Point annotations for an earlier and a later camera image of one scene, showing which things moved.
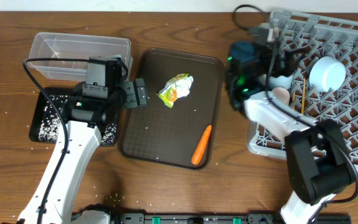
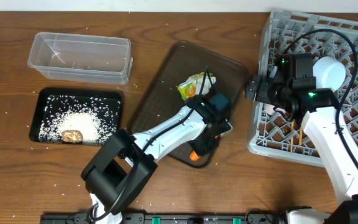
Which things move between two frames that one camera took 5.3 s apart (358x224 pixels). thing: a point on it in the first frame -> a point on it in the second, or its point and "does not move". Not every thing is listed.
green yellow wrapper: [174, 88] -> [192, 86]
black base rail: [219, 218] does not move
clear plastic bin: [64, 57] does not move
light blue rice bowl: [327, 74] does not move
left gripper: [129, 94] -> [204, 147]
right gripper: [286, 70] -> [265, 82]
